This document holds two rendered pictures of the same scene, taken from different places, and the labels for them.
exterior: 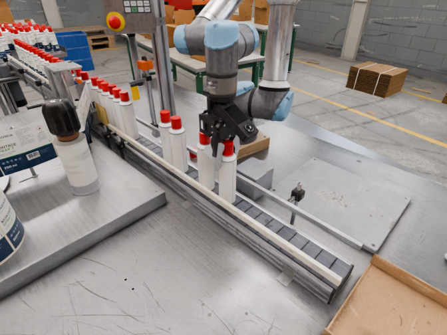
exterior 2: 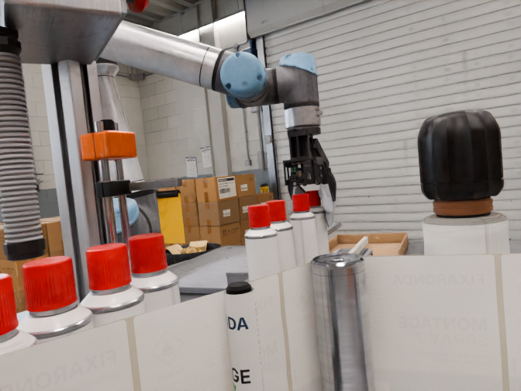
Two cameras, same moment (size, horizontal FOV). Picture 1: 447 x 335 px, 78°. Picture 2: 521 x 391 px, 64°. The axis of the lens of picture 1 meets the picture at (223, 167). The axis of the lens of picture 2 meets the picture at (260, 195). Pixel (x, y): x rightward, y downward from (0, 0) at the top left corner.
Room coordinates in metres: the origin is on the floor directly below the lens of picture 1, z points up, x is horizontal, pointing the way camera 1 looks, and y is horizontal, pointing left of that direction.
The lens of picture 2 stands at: (1.08, 0.79, 1.13)
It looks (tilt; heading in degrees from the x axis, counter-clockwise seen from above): 3 degrees down; 249
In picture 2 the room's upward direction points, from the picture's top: 6 degrees counter-clockwise
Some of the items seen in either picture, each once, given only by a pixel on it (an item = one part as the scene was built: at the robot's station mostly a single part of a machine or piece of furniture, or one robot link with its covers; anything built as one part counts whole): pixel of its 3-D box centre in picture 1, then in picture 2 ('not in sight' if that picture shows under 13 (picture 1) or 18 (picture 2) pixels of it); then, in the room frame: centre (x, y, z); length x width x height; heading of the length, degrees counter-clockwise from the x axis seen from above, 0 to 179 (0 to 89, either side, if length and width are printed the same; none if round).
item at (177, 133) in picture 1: (178, 145); (280, 261); (0.80, 0.15, 0.98); 0.05 x 0.05 x 0.20
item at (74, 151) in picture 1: (72, 147); (465, 247); (0.71, 0.45, 1.03); 0.09 x 0.09 x 0.30
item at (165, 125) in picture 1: (167, 138); (264, 270); (0.85, 0.19, 0.98); 0.05 x 0.05 x 0.20
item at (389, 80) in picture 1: (376, 78); not in sight; (4.25, -2.34, 0.16); 0.65 x 0.54 x 0.32; 38
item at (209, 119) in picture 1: (219, 113); (305, 157); (0.67, 0.01, 1.16); 0.09 x 0.08 x 0.12; 45
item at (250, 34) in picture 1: (233, 41); (251, 87); (0.76, -0.03, 1.31); 0.11 x 0.11 x 0.08; 64
